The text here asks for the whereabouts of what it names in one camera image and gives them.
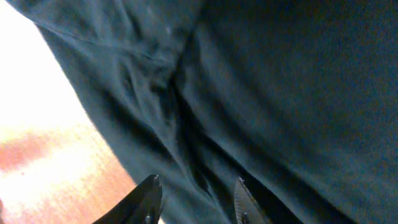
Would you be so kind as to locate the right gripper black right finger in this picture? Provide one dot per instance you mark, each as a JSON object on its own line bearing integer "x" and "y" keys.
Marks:
{"x": 246, "y": 208}

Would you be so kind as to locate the black t-shirt white logo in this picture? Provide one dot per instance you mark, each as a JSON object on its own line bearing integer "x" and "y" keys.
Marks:
{"x": 297, "y": 98}

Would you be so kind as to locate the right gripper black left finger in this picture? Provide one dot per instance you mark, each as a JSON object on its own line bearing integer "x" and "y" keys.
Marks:
{"x": 140, "y": 206}

